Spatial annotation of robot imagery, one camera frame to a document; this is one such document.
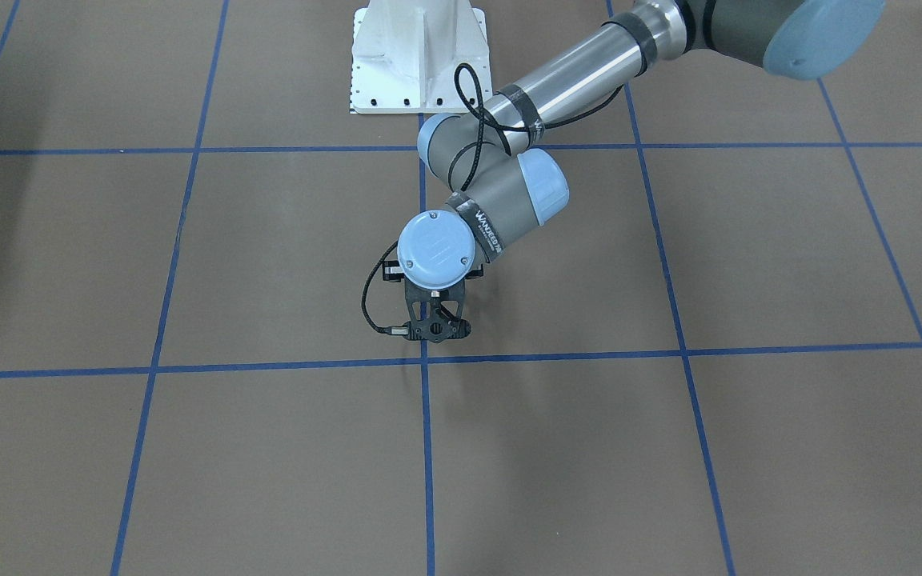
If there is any brown paper table cover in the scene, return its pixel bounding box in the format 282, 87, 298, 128
0, 1, 922, 575

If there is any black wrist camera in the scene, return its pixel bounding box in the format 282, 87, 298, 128
403, 278, 471, 343

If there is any black camera cable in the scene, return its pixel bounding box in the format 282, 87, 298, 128
360, 62, 627, 335

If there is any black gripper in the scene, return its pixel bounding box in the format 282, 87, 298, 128
382, 260, 484, 284

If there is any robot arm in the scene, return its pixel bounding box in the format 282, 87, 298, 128
375, 1, 885, 292

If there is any white pedestal base plate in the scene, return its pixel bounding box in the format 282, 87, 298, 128
349, 1, 493, 114

